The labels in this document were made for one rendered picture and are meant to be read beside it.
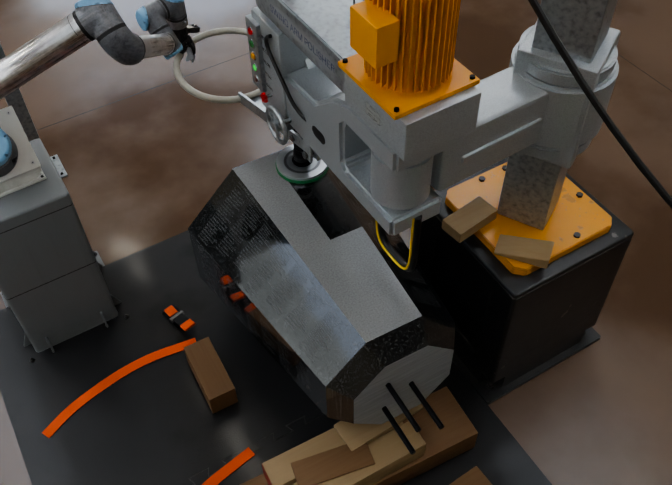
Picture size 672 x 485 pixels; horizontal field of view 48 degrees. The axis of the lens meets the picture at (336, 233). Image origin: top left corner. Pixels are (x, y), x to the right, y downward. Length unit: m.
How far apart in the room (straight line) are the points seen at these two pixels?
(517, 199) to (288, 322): 0.98
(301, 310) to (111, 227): 1.68
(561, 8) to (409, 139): 0.69
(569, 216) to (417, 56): 1.34
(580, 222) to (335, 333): 1.07
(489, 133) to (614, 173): 2.16
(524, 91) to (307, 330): 1.10
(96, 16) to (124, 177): 1.75
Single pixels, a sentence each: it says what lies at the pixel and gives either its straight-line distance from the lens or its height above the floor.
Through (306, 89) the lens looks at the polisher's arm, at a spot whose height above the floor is 1.39.
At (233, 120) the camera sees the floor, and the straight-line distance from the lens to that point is 4.66.
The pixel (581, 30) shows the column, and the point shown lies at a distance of 2.46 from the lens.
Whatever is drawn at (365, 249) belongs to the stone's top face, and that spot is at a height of 0.82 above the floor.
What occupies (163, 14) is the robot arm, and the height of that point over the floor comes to 1.20.
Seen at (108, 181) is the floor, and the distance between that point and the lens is 4.44.
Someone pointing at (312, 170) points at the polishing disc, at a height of 0.85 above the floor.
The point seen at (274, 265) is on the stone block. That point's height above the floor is 0.75.
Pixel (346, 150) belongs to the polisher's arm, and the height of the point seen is 1.31.
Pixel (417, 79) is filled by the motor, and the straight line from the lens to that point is 2.03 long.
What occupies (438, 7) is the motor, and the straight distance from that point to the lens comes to 1.92.
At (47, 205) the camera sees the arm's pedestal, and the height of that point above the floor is 0.84.
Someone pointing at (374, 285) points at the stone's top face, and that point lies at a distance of 2.72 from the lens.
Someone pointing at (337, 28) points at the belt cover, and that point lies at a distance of 2.33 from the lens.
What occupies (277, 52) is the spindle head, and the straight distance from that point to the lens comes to 2.63.
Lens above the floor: 2.99
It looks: 49 degrees down
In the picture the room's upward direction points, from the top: 2 degrees counter-clockwise
